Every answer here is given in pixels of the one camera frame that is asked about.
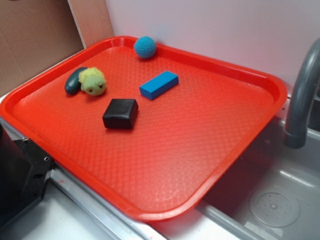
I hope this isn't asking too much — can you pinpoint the green plush animal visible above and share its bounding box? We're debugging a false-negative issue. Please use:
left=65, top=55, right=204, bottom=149
left=78, top=67, right=107, bottom=96

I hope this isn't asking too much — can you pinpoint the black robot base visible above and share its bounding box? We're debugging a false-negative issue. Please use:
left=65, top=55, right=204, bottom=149
left=0, top=126, right=53, bottom=230

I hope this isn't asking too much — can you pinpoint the grey toy faucet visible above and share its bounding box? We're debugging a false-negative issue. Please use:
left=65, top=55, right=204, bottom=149
left=283, top=39, right=320, bottom=149

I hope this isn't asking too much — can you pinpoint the brown cardboard panel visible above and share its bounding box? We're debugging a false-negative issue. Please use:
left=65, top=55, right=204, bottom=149
left=0, top=0, right=114, bottom=96

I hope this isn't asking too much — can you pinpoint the dark green toy cucumber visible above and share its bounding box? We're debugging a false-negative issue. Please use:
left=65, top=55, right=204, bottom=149
left=64, top=67, right=88, bottom=96

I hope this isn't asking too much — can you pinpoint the blue rectangular block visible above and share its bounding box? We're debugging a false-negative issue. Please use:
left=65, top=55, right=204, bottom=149
left=139, top=71, right=179, bottom=100

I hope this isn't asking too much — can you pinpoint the teal knitted ball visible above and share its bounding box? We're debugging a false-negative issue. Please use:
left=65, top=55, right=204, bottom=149
left=133, top=36, right=157, bottom=59

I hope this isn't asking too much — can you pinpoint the red plastic tray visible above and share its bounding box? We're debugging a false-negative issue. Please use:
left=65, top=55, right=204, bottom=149
left=0, top=36, right=287, bottom=222

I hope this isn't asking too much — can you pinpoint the black rectangular block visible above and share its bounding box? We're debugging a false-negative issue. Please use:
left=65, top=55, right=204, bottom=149
left=102, top=98, right=139, bottom=129

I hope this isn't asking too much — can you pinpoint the grey toy sink basin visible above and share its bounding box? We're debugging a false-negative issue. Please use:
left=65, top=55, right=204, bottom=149
left=153, top=119, right=320, bottom=240

